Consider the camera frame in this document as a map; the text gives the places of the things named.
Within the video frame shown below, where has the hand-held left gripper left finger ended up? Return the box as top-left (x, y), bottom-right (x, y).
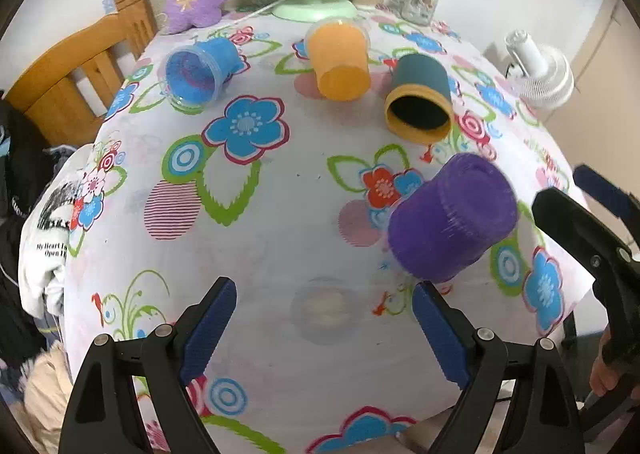
top-left (59, 276), bottom-right (238, 454)

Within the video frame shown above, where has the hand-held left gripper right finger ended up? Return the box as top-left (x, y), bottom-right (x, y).
top-left (412, 280), bottom-right (586, 454)

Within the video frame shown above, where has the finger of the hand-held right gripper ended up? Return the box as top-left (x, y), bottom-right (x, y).
top-left (531, 187), bottom-right (640, 285)
top-left (572, 164), bottom-right (640, 222)

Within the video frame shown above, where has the purple cup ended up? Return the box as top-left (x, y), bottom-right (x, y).
top-left (387, 153), bottom-right (521, 285)

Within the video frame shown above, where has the teal cup with orange rim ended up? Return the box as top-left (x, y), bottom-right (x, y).
top-left (384, 52), bottom-right (456, 145)

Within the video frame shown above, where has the blue cup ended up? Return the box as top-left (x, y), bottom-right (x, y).
top-left (157, 36), bottom-right (242, 110)

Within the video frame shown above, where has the person's right hand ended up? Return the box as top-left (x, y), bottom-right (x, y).
top-left (589, 321), bottom-right (628, 396)

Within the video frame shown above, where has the white small fan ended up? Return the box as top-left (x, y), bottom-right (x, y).
top-left (504, 30), bottom-right (576, 109)

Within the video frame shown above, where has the floral tablecloth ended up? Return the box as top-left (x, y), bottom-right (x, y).
top-left (62, 8), bottom-right (593, 454)

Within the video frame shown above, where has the beige cloth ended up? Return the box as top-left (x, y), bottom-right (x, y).
top-left (22, 346), bottom-right (76, 454)

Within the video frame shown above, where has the white printed garment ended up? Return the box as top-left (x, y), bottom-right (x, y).
top-left (19, 144), bottom-right (96, 319)

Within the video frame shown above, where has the dark garment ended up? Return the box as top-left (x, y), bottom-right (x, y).
top-left (0, 98), bottom-right (66, 370)

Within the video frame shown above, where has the wooden chair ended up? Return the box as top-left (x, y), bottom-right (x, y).
top-left (2, 0), bottom-right (160, 147)

